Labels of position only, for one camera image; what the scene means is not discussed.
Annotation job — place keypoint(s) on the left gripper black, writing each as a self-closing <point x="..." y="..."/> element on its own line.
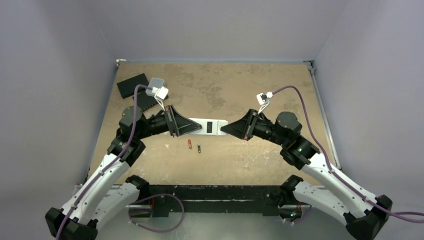
<point x="179" y="124"/>

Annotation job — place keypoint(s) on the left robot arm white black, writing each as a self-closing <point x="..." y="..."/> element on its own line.
<point x="91" y="207"/>

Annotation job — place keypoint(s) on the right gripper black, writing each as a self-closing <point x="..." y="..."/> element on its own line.
<point x="250" y="124"/>

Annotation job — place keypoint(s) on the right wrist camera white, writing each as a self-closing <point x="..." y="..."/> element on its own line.
<point x="264" y="100"/>

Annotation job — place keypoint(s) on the black box with slots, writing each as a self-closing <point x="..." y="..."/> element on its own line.
<point x="144" y="102"/>

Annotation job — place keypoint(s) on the black box upper left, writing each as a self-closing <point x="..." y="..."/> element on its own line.
<point x="126" y="87"/>

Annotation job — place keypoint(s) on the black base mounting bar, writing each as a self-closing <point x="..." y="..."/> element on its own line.
<point x="268" y="200"/>

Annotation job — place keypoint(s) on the white red remote control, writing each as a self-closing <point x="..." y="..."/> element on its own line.
<point x="209" y="127"/>

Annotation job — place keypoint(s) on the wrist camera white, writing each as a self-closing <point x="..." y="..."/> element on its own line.
<point x="159" y="95"/>
<point x="264" y="100"/>

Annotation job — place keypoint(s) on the aluminium frame rail right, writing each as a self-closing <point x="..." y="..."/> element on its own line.
<point x="328" y="132"/>

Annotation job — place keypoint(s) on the translucent grey plastic case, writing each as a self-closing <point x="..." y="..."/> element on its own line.
<point x="154" y="85"/>

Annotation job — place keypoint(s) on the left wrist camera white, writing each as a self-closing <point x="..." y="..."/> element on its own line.
<point x="159" y="95"/>

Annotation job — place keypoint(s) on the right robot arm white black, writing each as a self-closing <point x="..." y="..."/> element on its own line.
<point x="361" y="212"/>

